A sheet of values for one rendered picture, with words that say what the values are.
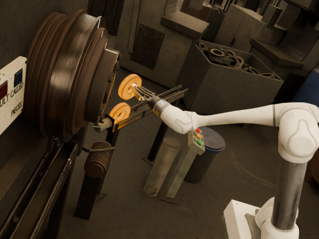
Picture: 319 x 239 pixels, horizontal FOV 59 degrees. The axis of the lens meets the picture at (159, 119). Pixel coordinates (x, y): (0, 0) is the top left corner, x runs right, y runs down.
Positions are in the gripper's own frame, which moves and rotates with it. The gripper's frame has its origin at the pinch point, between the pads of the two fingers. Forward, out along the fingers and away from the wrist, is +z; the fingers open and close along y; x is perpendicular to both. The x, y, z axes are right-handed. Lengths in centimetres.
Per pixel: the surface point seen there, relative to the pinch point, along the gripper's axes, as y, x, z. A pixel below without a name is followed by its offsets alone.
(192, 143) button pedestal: 35, -30, -37
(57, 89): -68, 27, -23
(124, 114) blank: 3.2, -22.3, -0.4
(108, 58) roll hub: -48, 34, -21
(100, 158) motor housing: -19.8, -38.3, -10.8
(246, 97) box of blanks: 207, -47, -20
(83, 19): -53, 42, -10
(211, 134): 91, -48, -33
